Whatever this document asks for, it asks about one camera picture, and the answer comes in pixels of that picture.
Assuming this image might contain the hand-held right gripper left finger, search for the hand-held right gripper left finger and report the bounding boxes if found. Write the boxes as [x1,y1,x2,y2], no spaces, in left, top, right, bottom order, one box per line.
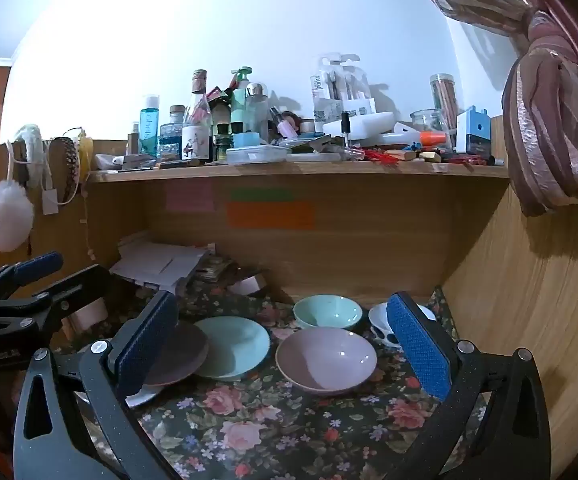
[13,290,180,480]

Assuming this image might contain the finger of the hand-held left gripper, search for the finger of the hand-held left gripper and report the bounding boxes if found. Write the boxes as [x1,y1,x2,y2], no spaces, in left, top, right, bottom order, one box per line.
[31,266,134,321]
[0,252,64,303]

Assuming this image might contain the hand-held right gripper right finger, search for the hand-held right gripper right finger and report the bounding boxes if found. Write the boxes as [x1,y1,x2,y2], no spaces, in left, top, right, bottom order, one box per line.
[384,291,552,480]

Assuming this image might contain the mauve plate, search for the mauve plate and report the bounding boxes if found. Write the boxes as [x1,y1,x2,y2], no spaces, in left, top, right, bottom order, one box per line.
[144,321,210,387]

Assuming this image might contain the white black-spotted bowl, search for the white black-spotted bowl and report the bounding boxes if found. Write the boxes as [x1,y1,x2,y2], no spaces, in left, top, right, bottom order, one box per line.
[368,302,437,352]

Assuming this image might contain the white plate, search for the white plate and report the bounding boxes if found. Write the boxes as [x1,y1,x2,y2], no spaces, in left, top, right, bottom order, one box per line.
[125,384,163,408]

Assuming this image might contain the green plate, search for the green plate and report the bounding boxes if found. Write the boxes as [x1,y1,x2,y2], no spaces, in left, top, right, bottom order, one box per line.
[194,316,271,380]

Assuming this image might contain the pink bowl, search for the pink bowl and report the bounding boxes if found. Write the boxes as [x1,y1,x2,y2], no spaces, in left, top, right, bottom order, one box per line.
[275,328,377,395]

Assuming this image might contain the green bowl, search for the green bowl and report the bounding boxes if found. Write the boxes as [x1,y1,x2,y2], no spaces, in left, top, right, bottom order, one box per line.
[293,295,363,332]

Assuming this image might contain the cream mug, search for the cream mug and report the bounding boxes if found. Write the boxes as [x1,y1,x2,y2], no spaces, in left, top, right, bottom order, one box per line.
[70,299,108,332]

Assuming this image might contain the white fluffy pom-pom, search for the white fluffy pom-pom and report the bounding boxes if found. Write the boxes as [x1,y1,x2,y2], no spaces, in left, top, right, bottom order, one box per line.
[0,180,35,253]

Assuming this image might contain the stack of white papers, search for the stack of white papers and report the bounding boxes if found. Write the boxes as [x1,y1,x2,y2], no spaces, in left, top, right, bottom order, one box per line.
[110,239,211,294]

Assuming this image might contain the dark dotted headband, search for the dark dotted headband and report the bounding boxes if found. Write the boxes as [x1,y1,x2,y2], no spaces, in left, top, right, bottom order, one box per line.
[49,136,80,204]

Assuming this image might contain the brown paper bundle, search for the brown paper bundle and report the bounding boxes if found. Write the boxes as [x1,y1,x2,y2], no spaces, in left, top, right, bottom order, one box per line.
[198,256,236,282]

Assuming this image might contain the white fluffy headband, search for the white fluffy headband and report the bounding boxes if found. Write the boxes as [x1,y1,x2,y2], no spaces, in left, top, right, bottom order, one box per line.
[11,123,52,191]

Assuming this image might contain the folded white paper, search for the folded white paper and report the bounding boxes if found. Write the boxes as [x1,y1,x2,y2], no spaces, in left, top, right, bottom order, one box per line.
[229,274,266,297]

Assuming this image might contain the yellow headband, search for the yellow headband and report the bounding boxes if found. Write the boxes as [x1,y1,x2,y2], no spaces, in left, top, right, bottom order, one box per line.
[78,131,93,182]

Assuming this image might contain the pink sticky note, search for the pink sticky note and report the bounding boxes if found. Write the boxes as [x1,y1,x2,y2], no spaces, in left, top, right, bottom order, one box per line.
[166,182,215,212]

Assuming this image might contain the floral tablecloth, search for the floral tablecloth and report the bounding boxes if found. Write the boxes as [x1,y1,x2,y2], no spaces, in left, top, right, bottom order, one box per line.
[76,260,487,480]

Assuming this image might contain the blue liquid bottle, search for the blue liquid bottle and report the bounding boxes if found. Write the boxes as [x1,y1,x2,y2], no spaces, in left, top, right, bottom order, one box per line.
[139,94,161,157]

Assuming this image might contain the short blue glass bottle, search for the short blue glass bottle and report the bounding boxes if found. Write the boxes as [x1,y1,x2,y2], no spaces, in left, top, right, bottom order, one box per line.
[159,105,186,161]

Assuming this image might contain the orange sticky note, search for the orange sticky note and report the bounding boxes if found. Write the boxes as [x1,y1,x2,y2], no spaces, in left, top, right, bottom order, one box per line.
[227,201,316,230]

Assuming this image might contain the green sticky note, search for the green sticky note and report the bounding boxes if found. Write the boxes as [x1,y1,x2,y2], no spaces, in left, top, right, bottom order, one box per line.
[231,188,294,202]

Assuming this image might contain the tall clear labelled bottle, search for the tall clear labelled bottle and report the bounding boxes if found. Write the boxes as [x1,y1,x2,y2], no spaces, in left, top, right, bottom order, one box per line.
[182,69,214,162]

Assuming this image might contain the red strip bundle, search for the red strip bundle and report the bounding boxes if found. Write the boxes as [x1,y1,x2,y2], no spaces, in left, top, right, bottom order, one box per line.
[363,149,401,165]

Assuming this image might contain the dark green jar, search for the dark green jar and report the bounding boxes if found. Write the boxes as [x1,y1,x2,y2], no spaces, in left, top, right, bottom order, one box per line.
[213,122,234,161]

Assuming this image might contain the white tube orange cap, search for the white tube orange cap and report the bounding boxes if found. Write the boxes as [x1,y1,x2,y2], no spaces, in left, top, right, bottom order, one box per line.
[369,130,448,147]

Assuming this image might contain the clear plastic case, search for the clear plastic case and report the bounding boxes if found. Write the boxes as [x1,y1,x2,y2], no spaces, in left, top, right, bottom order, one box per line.
[226,145,288,165]

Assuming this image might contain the blue pencil sharpener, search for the blue pencil sharpener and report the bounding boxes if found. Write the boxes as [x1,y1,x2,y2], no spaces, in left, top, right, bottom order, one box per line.
[456,105,491,155]

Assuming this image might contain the round glass jar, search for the round glass jar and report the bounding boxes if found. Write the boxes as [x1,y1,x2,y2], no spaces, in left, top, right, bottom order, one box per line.
[410,108,450,137]

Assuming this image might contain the white rectangular box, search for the white rectangular box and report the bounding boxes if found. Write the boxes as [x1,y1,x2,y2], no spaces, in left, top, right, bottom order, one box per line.
[321,112,395,139]

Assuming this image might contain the green spray bottle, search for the green spray bottle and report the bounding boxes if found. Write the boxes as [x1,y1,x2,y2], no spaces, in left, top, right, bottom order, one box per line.
[229,65,254,134]

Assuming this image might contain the clear bottle silver cap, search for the clear bottle silver cap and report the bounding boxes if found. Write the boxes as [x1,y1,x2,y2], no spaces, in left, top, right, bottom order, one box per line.
[245,82,269,144]

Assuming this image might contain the tall jar of pencils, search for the tall jar of pencils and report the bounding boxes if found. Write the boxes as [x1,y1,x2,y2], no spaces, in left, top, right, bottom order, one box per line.
[429,73,458,131]

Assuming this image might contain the brown striped curtain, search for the brown striped curtain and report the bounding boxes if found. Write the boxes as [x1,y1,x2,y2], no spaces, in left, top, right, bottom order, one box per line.
[399,0,578,218]

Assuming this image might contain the pink cosmetic bottle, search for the pink cosmetic bottle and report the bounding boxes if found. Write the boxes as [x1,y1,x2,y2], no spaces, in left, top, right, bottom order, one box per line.
[275,109,301,139]

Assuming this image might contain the clear organizer with bottles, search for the clear organizer with bottles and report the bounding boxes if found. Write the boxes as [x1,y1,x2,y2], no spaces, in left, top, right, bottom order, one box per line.
[311,52,378,122]

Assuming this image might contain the white cable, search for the white cable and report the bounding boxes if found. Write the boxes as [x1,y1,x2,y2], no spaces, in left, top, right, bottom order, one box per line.
[6,127,94,262]

